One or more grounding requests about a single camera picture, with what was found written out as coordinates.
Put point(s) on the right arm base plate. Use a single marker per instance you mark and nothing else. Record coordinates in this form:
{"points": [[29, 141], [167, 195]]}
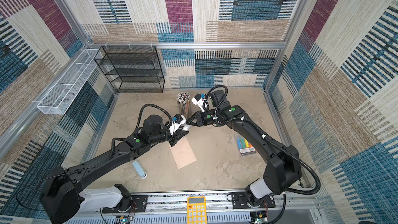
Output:
{"points": [[240, 201]]}

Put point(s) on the highlighter marker pack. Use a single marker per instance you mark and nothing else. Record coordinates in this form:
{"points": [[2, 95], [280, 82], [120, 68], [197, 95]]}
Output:
{"points": [[244, 148]]}

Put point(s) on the pencil holder cup with pencils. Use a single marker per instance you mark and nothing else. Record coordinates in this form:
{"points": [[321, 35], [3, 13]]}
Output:
{"points": [[183, 101]]}

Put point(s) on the black wire mesh shelf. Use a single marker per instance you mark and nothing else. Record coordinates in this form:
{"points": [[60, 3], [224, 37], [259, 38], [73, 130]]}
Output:
{"points": [[131, 69]]}

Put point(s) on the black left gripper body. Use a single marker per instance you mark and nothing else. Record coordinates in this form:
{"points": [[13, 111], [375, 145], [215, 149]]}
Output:
{"points": [[173, 138]]}

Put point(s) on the pink paper envelope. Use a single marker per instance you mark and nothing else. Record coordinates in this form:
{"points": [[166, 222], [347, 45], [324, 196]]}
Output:
{"points": [[183, 154]]}

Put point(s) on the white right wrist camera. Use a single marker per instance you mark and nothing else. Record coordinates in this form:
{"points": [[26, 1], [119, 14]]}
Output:
{"points": [[200, 101]]}

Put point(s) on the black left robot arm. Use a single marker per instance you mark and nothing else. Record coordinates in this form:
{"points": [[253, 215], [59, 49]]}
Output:
{"points": [[60, 196]]}

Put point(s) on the aluminium front rail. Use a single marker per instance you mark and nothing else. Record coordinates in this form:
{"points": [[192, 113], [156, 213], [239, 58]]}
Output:
{"points": [[171, 208]]}

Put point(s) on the white wire mesh basket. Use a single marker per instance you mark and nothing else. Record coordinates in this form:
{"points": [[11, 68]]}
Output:
{"points": [[60, 97]]}

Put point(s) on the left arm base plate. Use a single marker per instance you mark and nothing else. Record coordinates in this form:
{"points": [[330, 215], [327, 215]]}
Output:
{"points": [[132, 204]]}

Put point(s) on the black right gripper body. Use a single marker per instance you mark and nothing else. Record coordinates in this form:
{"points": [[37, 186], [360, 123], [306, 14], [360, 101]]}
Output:
{"points": [[208, 117]]}

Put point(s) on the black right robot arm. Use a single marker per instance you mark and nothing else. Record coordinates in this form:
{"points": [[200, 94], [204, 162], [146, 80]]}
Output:
{"points": [[283, 164]]}

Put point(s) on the yellow calculator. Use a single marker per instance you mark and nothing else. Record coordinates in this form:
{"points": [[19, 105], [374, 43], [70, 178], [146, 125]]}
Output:
{"points": [[196, 210]]}

